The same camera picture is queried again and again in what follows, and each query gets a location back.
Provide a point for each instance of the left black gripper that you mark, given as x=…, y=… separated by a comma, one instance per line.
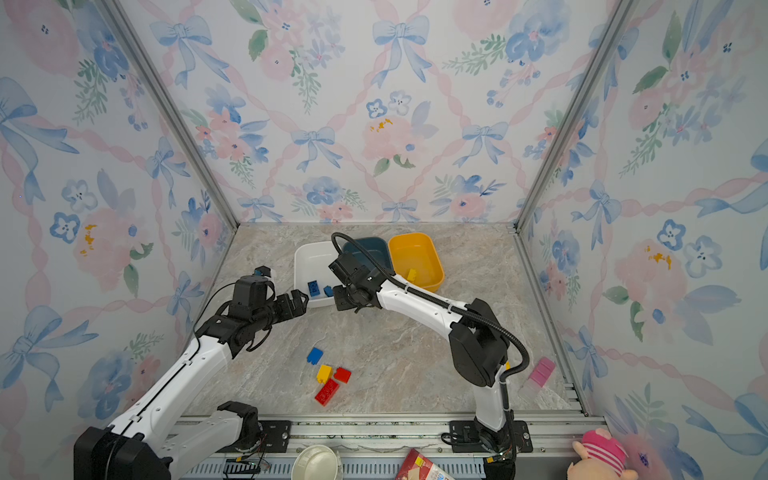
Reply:
x=288, y=310

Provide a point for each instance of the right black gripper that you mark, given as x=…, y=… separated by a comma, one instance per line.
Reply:
x=338, y=299

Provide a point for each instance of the dark teal plastic container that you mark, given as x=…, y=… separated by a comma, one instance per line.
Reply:
x=378, y=250

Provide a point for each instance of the white plastic container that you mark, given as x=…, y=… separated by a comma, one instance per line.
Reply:
x=311, y=263

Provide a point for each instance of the yellow plastic container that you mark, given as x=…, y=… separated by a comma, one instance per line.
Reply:
x=417, y=251

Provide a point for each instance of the light blue lego brick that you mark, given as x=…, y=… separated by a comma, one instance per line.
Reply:
x=315, y=356

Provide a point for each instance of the small red lego brick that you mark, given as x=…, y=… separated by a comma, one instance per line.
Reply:
x=342, y=375

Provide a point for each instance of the long red lego brick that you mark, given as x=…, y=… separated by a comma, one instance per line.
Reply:
x=327, y=392

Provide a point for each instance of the dark blue lego brick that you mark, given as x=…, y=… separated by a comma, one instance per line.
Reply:
x=313, y=289

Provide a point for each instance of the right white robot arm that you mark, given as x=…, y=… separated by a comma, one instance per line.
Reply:
x=479, y=345

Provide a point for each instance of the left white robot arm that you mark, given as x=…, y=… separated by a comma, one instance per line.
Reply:
x=139, y=444

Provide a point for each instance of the red snack packet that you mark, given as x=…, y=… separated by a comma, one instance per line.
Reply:
x=418, y=467

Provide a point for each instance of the pink block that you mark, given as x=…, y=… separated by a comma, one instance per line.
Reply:
x=542, y=372

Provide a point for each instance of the pink plush toy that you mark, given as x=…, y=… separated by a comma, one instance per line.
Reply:
x=601, y=456

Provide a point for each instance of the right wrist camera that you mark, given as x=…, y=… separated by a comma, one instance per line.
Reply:
x=348, y=265

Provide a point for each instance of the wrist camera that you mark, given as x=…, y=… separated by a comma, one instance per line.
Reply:
x=251, y=294
x=348, y=265

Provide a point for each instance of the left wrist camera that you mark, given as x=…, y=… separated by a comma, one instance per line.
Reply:
x=251, y=294

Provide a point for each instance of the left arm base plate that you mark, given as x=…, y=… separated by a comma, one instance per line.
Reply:
x=272, y=436

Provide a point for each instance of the aluminium front rail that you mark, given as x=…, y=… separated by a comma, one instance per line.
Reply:
x=552, y=432

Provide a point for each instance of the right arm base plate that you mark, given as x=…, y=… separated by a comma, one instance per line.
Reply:
x=469, y=436

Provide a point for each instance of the aluminium corner post left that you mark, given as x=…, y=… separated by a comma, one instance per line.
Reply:
x=118, y=20

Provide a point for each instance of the aluminium corner post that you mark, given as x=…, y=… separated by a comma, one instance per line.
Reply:
x=118, y=20
x=616, y=25

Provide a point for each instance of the aluminium corner post right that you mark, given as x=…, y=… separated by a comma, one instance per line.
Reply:
x=616, y=25

